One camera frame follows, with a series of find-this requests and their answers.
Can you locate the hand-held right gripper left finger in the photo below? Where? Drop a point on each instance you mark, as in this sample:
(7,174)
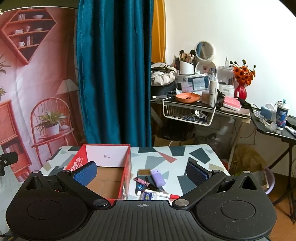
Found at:
(84,175)

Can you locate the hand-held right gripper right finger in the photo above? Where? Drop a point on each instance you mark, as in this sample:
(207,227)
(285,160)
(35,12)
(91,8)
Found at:
(195,173)

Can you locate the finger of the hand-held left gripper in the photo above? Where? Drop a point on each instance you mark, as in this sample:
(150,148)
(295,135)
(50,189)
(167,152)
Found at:
(9,158)

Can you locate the red strawberry print cardboard box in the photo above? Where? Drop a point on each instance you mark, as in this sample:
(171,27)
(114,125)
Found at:
(106,155)

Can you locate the gold card case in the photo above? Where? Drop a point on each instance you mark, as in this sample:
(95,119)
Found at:
(144,172)

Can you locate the small blue liquid bottle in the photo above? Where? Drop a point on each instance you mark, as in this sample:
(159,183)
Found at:
(139,187)

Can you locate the white marker with red cap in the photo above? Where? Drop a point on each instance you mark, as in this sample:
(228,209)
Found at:
(170,196)

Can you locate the purple plastic container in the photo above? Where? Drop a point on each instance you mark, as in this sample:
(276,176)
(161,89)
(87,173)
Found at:
(158,178)

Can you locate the black bag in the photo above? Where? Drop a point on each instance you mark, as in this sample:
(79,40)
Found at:
(178,131)

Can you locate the brown cardboard box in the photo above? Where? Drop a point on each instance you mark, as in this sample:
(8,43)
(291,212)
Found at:
(161,141)

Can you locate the black flat stick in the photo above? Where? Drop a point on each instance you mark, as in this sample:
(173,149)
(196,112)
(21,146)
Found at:
(149,180)

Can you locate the pink checkered pen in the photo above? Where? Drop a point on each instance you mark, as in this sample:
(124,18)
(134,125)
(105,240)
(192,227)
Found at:
(144,182)

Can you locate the yellow plastic bag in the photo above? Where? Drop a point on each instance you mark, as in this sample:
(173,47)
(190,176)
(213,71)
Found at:
(247,160)

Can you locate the black desk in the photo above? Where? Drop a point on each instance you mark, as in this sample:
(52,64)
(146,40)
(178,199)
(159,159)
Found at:
(233,111)

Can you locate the purple basin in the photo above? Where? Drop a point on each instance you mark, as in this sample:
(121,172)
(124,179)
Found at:
(269,183)

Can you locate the orange bowl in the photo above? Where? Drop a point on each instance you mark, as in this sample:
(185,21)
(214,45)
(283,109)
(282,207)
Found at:
(185,97)

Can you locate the cotton swab jar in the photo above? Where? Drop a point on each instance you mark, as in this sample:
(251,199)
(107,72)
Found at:
(205,97)

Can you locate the tall white bottle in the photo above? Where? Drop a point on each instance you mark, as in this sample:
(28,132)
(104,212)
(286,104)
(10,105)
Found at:
(213,92)

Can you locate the black folding table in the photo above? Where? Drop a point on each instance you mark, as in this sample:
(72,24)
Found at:
(266,129)

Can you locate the clear plastic box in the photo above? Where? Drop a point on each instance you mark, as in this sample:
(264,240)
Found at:
(198,82)

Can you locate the blue tissue pack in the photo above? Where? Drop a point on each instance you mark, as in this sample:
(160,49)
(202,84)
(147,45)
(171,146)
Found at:
(267,113)

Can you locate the red vase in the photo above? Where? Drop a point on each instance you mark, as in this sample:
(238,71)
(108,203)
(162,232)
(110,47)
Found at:
(240,91)

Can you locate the grey and white bag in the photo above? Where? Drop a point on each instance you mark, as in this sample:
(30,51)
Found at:
(161,77)

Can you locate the white cosmetics organizer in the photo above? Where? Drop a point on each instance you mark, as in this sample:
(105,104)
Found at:
(225,76)

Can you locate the blue and white cup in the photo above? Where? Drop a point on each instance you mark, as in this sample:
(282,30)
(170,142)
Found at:
(282,115)

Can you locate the white makeup brush holder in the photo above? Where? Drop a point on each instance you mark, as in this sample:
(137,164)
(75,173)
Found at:
(186,67)

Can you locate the teal curtain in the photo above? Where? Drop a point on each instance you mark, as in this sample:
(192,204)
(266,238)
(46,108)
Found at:
(111,69)

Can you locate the orange flower bouquet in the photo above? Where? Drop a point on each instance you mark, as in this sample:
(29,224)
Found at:
(242,74)

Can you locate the round white mirror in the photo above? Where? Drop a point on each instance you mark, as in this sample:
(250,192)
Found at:
(204,49)

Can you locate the yellow curtain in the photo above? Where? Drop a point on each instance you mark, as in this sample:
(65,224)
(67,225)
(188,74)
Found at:
(158,27)

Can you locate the printed wall backdrop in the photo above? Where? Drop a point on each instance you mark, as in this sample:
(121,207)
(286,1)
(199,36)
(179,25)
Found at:
(34,69)

